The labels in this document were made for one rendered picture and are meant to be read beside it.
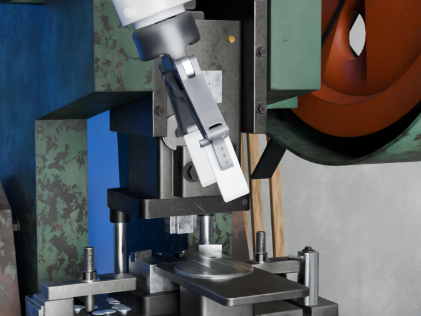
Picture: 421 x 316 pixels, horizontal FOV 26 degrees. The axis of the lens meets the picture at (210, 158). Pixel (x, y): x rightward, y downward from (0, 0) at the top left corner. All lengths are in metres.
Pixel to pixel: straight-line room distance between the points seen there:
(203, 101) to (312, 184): 2.08
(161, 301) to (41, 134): 0.37
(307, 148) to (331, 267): 1.41
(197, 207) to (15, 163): 0.43
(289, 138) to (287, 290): 0.57
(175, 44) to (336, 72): 0.76
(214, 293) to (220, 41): 0.41
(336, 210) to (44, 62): 1.75
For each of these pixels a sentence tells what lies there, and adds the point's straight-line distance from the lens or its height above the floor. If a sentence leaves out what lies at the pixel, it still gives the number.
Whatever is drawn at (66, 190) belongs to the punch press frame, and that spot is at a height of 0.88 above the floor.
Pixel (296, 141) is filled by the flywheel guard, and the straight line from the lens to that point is 1.80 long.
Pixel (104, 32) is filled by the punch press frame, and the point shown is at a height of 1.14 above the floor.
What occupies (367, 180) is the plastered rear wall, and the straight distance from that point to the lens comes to 3.19.
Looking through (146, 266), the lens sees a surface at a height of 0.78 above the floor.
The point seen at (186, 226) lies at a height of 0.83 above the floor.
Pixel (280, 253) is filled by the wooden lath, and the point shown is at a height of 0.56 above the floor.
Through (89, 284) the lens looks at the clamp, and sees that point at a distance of 1.48.
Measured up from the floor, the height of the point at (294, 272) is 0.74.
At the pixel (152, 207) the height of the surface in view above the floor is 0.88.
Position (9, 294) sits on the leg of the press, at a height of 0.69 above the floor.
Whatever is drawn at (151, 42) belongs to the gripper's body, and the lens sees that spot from 1.04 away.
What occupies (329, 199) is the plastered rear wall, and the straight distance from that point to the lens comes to 3.10.
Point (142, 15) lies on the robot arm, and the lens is 1.03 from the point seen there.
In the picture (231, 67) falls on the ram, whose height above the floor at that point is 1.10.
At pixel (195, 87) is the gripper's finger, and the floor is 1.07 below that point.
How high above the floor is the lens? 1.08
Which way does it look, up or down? 5 degrees down
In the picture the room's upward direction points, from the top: straight up
